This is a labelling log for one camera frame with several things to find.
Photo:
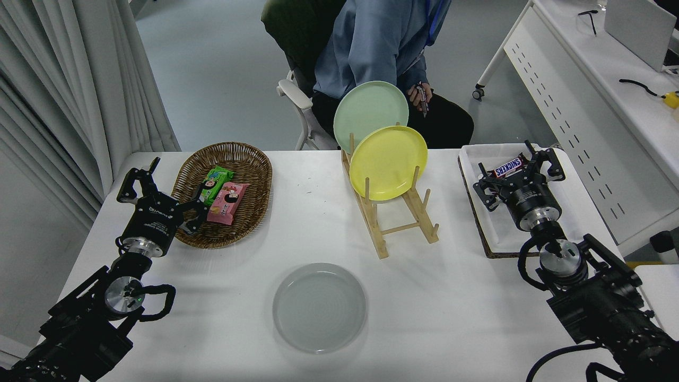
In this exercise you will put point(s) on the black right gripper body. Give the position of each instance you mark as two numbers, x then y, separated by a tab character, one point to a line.
530	199

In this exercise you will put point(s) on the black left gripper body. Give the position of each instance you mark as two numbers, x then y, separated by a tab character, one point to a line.
154	220

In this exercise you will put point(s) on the small dark snack bar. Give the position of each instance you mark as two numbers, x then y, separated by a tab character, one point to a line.
423	98

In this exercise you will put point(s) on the grey round plate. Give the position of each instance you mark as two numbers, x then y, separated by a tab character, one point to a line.
318	307

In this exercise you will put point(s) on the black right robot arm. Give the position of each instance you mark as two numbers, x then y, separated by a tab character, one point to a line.
599	307

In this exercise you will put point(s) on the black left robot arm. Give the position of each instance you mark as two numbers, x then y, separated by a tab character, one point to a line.
79	329

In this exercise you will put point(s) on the yellow round plate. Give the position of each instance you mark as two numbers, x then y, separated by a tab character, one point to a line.
387	162

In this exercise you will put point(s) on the wooden plate rack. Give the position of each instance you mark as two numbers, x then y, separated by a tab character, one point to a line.
381	248

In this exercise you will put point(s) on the pale green round plate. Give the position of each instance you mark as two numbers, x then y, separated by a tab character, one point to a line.
366	109

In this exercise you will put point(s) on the person's hand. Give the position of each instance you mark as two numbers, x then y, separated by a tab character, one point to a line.
416	98

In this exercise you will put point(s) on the Snickers bar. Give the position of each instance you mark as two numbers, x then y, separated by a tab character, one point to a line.
509	166

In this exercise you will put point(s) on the pink snack pack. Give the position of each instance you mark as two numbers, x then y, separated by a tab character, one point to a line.
228	204

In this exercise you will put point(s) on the white rectangular tray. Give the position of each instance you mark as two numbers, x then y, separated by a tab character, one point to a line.
477	156

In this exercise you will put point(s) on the green snack pack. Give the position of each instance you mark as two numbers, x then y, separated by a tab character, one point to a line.
217	178

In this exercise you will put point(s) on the brown wicker basket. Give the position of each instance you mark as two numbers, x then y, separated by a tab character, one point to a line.
249	175

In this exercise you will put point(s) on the white perforated desk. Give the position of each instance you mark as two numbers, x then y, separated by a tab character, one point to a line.
583	79

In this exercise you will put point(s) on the white curtain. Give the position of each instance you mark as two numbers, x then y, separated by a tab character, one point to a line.
63	95

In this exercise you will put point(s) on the black cylinder object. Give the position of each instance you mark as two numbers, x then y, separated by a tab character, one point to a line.
664	245

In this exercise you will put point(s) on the white chair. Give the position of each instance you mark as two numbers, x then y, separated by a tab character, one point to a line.
299	98

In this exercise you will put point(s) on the small yellow object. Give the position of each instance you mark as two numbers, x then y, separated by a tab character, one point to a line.
671	99

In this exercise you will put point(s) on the white side table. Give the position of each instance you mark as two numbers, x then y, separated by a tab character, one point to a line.
660	289

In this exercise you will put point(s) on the black eyeglasses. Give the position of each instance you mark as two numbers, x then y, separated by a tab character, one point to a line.
589	18

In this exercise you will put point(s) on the white laptop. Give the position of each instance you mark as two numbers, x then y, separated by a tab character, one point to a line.
636	26

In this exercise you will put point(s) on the person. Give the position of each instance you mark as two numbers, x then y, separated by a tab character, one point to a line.
371	42

